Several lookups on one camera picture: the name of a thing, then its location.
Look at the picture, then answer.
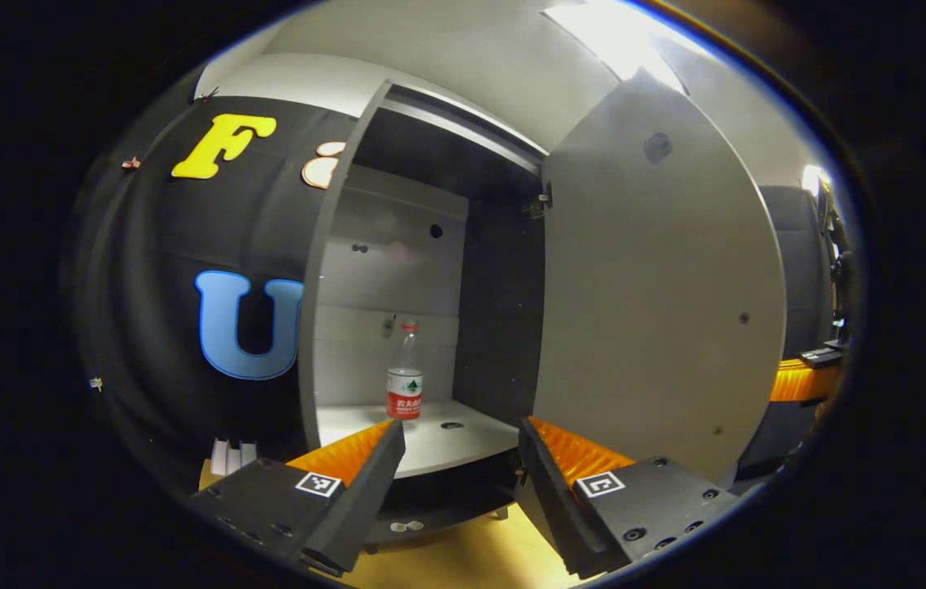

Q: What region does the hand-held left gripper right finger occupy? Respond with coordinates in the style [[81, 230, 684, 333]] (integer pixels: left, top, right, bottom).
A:
[[515, 415, 743, 581]]

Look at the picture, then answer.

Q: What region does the dark grey cabinet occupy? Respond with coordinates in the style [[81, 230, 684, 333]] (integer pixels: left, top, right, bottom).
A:
[[296, 79, 553, 546]]

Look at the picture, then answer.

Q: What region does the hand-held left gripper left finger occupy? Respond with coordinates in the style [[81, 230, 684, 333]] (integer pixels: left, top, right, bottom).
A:
[[185, 418, 407, 575]]

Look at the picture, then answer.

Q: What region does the clear bottle red label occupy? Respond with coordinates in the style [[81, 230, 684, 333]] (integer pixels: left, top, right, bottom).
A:
[[385, 321, 425, 421]]

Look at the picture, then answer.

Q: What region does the beige cabinet door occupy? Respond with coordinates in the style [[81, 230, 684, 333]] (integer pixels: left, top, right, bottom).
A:
[[532, 69, 788, 489]]

